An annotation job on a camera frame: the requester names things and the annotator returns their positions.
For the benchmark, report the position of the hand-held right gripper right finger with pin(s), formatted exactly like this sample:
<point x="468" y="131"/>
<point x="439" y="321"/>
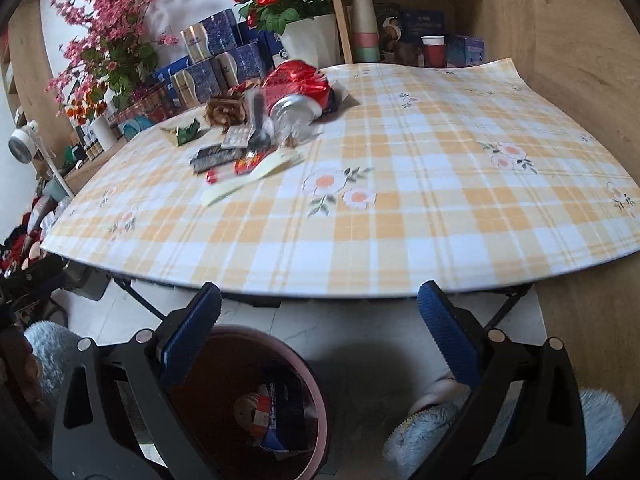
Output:
<point x="447" y="332"/>

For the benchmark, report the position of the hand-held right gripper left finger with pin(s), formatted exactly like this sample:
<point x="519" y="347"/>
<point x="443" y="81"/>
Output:
<point x="192" y="332"/>

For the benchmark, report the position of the pink plastic bin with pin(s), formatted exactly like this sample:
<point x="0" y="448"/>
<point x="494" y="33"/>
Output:
<point x="240" y="355"/>

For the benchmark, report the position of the blue carton box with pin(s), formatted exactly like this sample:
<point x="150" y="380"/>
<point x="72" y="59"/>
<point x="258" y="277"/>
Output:
<point x="285" y="410"/>

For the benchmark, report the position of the green wrapper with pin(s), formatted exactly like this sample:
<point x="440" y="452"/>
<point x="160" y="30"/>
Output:
<point x="185" y="132"/>

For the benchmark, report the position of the black plastic spoon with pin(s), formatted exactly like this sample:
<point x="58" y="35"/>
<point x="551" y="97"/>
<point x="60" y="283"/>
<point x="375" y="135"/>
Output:
<point x="259" y="130"/>

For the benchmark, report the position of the gold brown wrapper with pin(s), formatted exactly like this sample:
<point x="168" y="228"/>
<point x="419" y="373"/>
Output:
<point x="227" y="107"/>

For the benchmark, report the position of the clear plastic cup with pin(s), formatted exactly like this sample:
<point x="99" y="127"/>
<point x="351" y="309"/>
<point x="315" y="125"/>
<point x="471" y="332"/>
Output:
<point x="295" y="122"/>

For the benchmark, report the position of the red foil bag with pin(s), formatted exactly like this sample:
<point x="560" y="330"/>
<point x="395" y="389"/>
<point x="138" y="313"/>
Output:
<point x="300" y="82"/>

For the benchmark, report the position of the person's left hand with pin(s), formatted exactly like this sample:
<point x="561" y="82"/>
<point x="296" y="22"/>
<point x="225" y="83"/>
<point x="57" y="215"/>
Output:
<point x="22" y="365"/>

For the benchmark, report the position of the black stool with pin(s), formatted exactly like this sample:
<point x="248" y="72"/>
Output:
<point x="87" y="282"/>

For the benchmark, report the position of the person's left fuzzy trouser leg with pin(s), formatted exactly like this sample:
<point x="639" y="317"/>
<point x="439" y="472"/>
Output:
<point x="55" y="360"/>

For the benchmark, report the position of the person's fuzzy trouser leg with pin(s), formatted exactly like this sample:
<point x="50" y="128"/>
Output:
<point x="55" y="360"/>
<point x="602" y="420"/>

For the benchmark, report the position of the fluffy grey slipper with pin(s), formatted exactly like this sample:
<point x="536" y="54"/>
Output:
<point x="425" y="430"/>

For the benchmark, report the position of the wooden sideboard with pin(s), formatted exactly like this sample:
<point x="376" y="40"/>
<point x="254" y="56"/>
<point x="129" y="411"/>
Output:
<point x="90" y="170"/>

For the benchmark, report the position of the white desk fan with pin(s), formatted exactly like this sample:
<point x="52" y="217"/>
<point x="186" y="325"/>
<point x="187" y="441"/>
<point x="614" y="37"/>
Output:
<point x="22" y="147"/>

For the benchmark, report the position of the yellow checked floral tablecloth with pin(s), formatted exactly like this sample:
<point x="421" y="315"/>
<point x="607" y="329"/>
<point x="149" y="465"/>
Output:
<point x="400" y="210"/>

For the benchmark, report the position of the row of small brown bottles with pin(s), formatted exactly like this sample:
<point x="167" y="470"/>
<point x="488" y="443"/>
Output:
<point x="92" y="146"/>

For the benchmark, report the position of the orange flowers in white vase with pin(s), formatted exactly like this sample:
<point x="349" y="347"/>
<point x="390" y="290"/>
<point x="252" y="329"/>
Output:
<point x="102" y="130"/>

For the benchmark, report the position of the person's right fuzzy trouser leg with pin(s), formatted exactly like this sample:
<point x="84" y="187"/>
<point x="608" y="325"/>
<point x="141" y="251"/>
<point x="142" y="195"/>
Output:
<point x="602" y="420"/>

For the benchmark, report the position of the teal coasters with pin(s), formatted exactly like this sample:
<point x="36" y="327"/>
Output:
<point x="136" y="128"/>

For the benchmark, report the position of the woven basket planter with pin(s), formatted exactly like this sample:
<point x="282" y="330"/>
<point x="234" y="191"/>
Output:
<point x="145" y="102"/>

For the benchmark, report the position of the flat blue box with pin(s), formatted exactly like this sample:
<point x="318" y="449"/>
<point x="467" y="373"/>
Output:
<point x="172" y="70"/>

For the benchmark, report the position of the pink blossom plant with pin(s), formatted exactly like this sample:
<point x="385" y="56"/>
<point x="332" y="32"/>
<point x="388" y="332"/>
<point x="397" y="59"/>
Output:
<point x="110" y="25"/>

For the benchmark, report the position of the red cup with white cup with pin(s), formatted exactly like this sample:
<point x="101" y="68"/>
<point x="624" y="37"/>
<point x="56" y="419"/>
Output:
<point x="434" y="55"/>

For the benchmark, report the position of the small light blue box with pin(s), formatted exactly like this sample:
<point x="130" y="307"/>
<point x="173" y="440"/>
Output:
<point x="467" y="52"/>

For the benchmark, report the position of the brown cup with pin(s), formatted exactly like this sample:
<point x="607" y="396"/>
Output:
<point x="405" y="52"/>

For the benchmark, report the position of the blue white box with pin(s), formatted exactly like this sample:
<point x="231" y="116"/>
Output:
<point x="275" y="50"/>

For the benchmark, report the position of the dark blue printed box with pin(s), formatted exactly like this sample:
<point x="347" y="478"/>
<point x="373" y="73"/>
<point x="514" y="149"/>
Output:
<point x="425" y="22"/>

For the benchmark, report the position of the red roses in white pot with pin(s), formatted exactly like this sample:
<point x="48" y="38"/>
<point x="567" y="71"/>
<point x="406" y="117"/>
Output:
<point x="310" y="40"/>

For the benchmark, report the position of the stack of pastel paper cups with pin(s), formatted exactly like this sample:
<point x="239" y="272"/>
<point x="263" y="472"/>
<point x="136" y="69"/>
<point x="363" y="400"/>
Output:
<point x="365" y="25"/>

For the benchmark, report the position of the wooden shelf unit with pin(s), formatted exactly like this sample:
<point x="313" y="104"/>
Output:
<point x="342" y="10"/>

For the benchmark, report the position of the black folding table frame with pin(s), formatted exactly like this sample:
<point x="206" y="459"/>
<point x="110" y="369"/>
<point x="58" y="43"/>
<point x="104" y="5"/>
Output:
<point x="250" y="302"/>

